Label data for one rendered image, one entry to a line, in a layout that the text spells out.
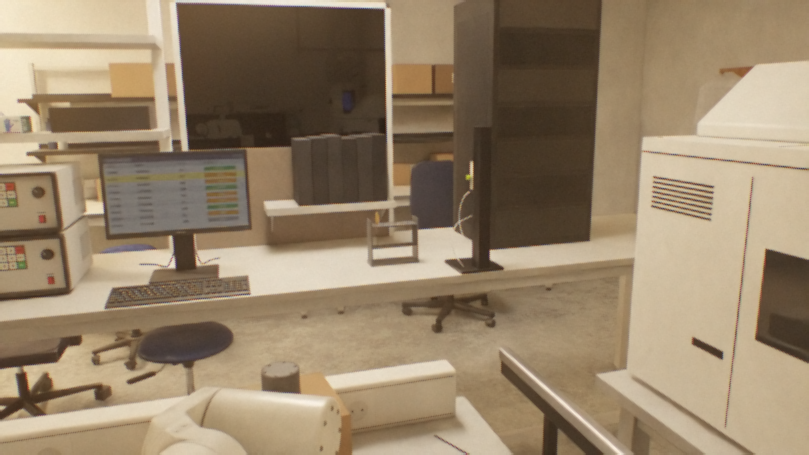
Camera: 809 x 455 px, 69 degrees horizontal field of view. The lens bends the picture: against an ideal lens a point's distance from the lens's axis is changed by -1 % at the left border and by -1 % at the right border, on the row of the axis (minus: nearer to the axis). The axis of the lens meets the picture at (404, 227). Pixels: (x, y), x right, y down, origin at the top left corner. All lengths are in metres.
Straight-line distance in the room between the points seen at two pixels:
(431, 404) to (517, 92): 1.59
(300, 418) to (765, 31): 4.97
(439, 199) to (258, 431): 3.91
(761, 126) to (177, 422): 1.11
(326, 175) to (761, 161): 1.77
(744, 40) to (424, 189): 2.71
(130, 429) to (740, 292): 1.07
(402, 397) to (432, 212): 3.22
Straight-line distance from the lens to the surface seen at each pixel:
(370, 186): 2.54
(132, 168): 2.29
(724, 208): 1.18
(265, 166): 2.67
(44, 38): 2.44
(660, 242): 1.31
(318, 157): 2.49
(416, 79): 4.70
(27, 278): 2.32
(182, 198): 2.28
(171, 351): 2.28
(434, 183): 4.33
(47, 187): 2.24
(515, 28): 2.52
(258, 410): 0.50
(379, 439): 1.18
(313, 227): 2.73
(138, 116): 2.44
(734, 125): 1.33
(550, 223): 2.64
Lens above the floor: 1.52
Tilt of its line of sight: 12 degrees down
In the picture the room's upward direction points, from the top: 1 degrees counter-clockwise
